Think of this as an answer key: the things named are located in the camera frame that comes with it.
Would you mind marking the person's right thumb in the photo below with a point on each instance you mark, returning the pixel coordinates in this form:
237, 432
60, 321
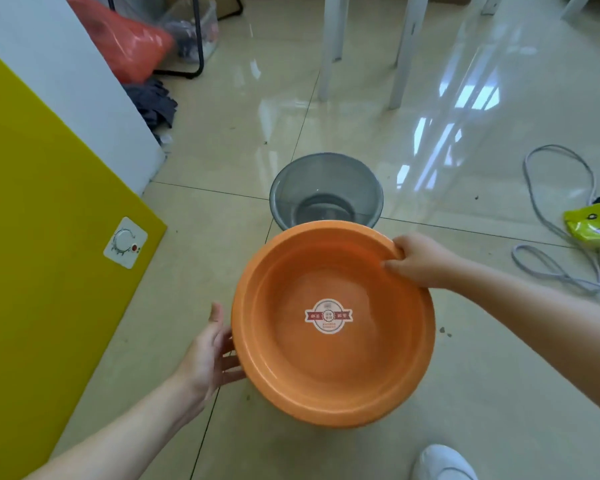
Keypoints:
397, 266

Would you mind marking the grey translucent plastic bucket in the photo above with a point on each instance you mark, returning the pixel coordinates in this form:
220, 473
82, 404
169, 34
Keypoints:
327, 191

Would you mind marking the white plastic chair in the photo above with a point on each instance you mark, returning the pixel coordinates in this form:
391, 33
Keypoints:
370, 44

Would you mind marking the person's white shoe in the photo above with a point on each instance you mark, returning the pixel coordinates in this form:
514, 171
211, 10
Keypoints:
442, 465

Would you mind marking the black metal frame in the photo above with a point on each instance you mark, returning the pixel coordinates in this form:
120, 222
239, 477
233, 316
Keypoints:
198, 39

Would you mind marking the round label sticker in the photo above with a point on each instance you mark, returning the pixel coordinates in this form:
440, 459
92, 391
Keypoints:
329, 316

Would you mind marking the red plastic bag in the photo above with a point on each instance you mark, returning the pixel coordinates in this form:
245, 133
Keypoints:
120, 39

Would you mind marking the orange plastic basin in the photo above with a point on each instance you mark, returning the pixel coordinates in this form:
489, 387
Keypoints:
333, 324

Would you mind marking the yellow and white appliance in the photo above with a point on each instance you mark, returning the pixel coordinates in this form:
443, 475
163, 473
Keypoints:
45, 244

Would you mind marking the person's left hand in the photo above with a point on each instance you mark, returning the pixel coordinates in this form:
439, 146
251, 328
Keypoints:
206, 355

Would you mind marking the dark grey cloth pile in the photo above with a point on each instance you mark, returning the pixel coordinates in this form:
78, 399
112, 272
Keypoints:
152, 107

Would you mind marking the person's left forearm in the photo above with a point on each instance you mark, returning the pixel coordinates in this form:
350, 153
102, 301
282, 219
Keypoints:
111, 434

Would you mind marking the person's right hand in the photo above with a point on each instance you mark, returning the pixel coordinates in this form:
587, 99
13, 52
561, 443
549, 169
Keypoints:
425, 260

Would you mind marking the person's right forearm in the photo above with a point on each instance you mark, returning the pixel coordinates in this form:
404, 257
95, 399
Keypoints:
540, 324

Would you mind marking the person's left thumb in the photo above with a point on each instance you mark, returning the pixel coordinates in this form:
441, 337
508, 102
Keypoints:
216, 319

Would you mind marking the yellow-green plastic bag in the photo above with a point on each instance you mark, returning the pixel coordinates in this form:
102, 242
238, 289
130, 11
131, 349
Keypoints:
594, 223

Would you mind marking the clear plastic storage box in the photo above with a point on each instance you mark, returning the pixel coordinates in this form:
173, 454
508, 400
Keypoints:
195, 29

